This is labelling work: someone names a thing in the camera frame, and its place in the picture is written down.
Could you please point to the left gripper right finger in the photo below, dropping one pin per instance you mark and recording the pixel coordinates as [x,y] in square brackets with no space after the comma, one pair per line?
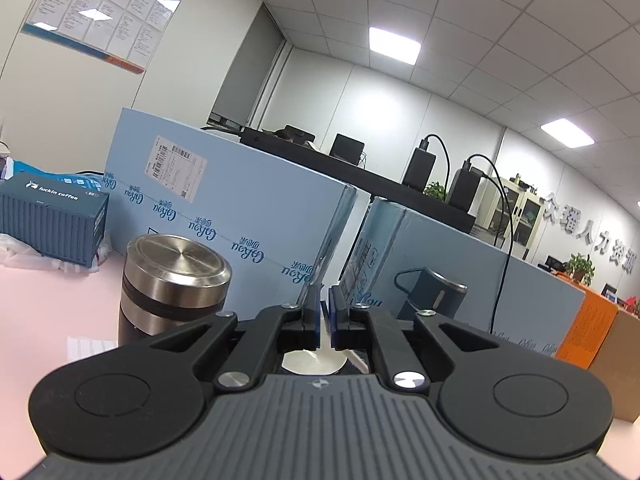
[375,331]

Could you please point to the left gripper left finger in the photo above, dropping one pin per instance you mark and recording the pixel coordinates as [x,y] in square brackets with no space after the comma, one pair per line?
[258,346]

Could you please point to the white shoelace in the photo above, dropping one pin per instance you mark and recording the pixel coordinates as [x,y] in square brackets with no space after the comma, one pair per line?
[322,344]

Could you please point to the black white ceramic mug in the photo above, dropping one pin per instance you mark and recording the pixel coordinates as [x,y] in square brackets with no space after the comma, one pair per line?
[296,362]

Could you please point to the dark blue thermos bottle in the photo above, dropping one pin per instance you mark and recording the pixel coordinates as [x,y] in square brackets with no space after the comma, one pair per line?
[431,291]

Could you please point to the black steel tumbler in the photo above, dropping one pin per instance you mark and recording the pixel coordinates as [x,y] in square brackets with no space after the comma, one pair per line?
[169,280]

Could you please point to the black power strip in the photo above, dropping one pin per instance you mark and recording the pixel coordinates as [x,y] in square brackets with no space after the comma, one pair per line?
[375,185]

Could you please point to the light blue cardboard box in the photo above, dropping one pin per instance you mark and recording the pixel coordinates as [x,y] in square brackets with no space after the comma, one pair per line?
[506,296]

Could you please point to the green potted plant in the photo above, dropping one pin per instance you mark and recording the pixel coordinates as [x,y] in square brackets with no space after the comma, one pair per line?
[580,268]

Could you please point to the orange cardboard box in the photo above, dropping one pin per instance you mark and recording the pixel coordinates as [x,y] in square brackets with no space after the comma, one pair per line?
[589,329]

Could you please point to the small dark blue box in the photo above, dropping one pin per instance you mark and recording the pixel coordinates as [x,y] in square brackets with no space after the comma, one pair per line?
[60,220]

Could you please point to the brown cardboard box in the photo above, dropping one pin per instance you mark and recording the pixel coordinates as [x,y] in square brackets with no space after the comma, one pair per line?
[617,366]

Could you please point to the beige wall cabinet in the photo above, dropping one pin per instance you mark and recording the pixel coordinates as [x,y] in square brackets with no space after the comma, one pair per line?
[518,220]

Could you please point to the wall notice poster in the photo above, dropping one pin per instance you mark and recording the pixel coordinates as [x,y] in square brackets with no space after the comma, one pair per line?
[124,33]

